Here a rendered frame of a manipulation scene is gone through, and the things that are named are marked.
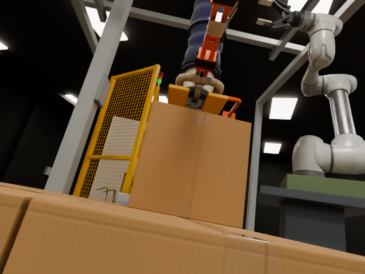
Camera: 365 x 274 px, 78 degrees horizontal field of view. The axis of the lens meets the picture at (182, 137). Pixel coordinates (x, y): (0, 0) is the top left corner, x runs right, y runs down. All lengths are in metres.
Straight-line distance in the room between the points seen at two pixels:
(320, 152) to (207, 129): 0.73
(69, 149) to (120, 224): 2.16
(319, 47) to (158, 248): 1.21
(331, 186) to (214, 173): 0.61
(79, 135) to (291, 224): 1.90
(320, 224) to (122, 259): 1.15
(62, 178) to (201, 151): 1.67
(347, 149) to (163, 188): 1.01
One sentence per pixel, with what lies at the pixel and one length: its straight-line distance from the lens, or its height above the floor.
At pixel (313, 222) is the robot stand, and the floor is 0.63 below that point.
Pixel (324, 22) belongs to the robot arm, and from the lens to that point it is 1.40.
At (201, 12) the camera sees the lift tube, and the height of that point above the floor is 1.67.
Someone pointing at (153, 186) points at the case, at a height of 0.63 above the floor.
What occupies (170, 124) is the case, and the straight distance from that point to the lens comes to 0.85.
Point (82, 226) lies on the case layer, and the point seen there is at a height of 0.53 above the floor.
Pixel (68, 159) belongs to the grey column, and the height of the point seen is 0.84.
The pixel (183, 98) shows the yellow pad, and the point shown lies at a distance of 1.16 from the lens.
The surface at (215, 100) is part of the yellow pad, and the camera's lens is 1.13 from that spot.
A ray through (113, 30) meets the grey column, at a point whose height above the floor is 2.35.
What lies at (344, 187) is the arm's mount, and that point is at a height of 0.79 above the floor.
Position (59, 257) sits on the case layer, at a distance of 0.23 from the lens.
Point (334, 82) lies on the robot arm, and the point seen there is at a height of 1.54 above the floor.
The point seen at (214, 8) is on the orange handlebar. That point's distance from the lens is 0.89.
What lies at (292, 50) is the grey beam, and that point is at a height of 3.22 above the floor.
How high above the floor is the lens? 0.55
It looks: 19 degrees up
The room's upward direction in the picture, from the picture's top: 11 degrees clockwise
